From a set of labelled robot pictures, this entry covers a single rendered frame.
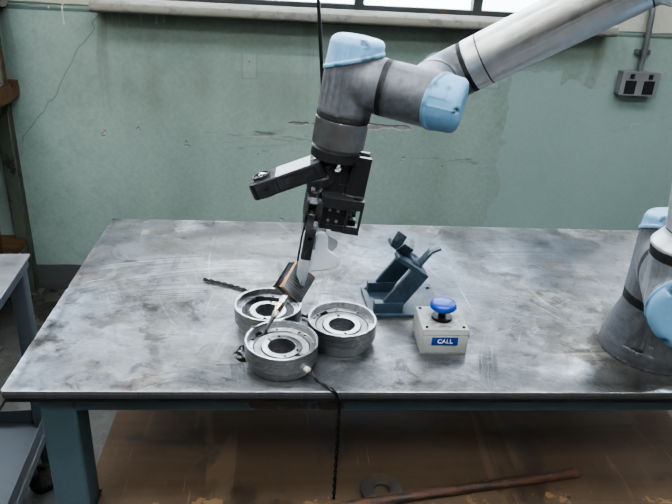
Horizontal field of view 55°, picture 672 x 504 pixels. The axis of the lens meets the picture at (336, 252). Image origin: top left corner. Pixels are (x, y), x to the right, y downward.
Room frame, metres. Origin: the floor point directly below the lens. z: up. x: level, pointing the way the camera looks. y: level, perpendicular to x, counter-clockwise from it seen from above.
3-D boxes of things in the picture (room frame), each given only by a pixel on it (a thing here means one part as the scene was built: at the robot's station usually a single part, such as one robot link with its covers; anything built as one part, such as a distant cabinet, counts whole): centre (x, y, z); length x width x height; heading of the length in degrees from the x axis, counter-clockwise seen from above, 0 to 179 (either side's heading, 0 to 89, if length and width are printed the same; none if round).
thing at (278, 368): (0.78, 0.07, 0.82); 0.10 x 0.10 x 0.04
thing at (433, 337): (0.86, -0.17, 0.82); 0.08 x 0.07 x 0.05; 95
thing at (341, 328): (0.85, -0.02, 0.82); 0.10 x 0.10 x 0.04
